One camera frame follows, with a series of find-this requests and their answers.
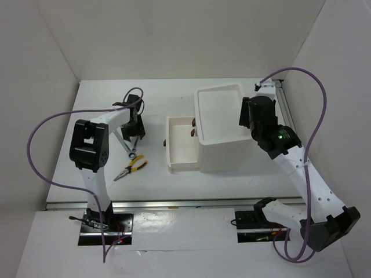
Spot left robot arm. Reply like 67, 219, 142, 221
69, 93, 146, 231

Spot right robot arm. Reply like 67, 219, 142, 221
239, 96, 361, 252

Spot small ratchet wrench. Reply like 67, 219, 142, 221
133, 136, 140, 151

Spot large ratchet wrench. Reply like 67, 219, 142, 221
113, 130, 137, 160

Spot white drawer cabinet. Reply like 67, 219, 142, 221
194, 83, 253, 173

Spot yellow black pliers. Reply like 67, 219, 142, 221
114, 155, 148, 181

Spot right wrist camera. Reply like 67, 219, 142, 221
254, 82, 276, 100

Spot right aluminium rail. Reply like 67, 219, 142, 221
273, 79, 296, 131

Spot aluminium rail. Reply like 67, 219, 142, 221
45, 196, 304, 211
273, 79, 296, 131

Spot front aluminium rail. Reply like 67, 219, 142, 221
45, 196, 304, 211

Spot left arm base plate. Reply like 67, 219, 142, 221
69, 212, 134, 246

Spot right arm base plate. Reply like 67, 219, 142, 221
230, 211, 287, 243

